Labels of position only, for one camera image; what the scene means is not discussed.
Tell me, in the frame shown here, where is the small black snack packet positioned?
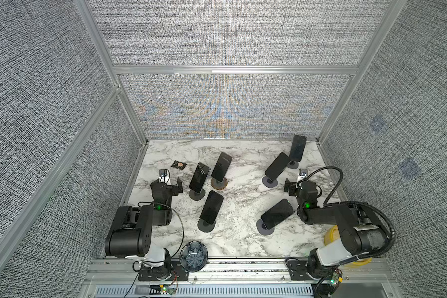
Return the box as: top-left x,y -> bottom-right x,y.
171,160 -> 187,171

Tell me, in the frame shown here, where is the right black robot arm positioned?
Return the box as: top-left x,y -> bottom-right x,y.
284,166 -> 396,279

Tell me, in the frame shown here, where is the left grey phone stand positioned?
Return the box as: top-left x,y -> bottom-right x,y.
189,189 -> 206,201

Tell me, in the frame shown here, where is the middle purple phone stand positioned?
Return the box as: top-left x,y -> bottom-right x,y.
262,176 -> 278,189

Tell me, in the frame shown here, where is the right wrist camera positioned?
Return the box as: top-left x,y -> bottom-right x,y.
297,168 -> 308,182

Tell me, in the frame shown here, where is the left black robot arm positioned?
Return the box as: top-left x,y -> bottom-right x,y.
104,178 -> 183,281

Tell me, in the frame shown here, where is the wooden base phone stand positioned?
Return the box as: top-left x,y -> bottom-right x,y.
211,178 -> 228,191

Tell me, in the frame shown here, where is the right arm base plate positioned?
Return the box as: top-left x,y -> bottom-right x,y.
284,258 -> 336,281

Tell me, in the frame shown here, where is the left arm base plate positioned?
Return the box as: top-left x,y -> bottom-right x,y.
137,260 -> 189,283

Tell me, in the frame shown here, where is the yellow bamboo steamer basket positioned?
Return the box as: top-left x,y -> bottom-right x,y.
324,225 -> 372,268

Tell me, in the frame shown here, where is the far right purple stand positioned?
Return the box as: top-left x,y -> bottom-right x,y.
287,160 -> 299,170

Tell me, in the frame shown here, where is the blue case phone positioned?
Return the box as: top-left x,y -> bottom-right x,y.
261,199 -> 294,229

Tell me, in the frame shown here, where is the purple case phone wooden stand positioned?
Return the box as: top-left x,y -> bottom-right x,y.
211,152 -> 233,182

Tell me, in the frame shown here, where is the front right purple stand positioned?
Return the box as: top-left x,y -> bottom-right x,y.
256,219 -> 274,236

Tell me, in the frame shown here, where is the front left grey stand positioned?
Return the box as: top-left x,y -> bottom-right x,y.
197,218 -> 216,233

